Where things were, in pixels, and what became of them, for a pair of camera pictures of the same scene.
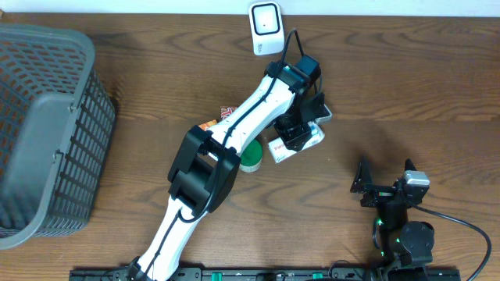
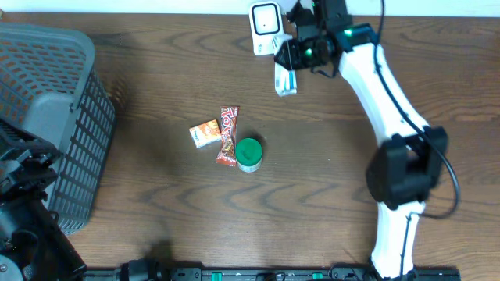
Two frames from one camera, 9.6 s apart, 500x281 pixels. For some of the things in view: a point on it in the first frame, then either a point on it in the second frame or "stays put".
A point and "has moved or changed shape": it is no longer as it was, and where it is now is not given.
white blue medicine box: x=280 y=151 has moved or changed shape
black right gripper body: x=379 y=193 -> x=305 y=48
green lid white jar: x=251 y=156 stays put
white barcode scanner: x=267 y=30 stays put
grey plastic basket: x=57 y=123 stays put
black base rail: x=269 y=274 stays put
